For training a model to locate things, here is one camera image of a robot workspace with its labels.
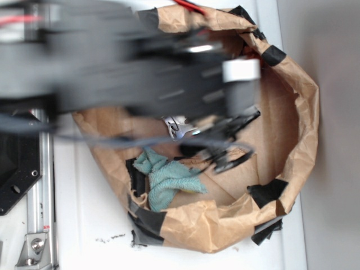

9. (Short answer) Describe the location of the aluminium frame rail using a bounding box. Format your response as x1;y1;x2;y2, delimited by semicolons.
23;108;59;270

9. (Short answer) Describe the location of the metal corner bracket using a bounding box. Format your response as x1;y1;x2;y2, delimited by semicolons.
14;232;53;270

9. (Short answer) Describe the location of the bunch of silver keys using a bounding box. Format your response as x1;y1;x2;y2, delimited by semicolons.
162;116;197;141

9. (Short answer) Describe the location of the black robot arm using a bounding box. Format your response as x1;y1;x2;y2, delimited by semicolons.
1;1;260;173

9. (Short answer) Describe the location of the red cable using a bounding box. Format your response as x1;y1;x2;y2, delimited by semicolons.
172;0;208;15

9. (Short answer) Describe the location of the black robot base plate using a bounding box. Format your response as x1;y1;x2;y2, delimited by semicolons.
1;125;42;216

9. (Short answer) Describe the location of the orange seashell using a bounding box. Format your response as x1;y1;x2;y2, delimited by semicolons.
241;46;264;68

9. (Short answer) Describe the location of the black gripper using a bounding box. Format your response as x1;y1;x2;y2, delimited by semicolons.
157;28;261;174

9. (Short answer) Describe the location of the teal terry cloth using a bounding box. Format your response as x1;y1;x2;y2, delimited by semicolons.
133;147;208;212

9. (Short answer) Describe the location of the brown paper bag bin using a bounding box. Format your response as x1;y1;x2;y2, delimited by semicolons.
70;3;321;254

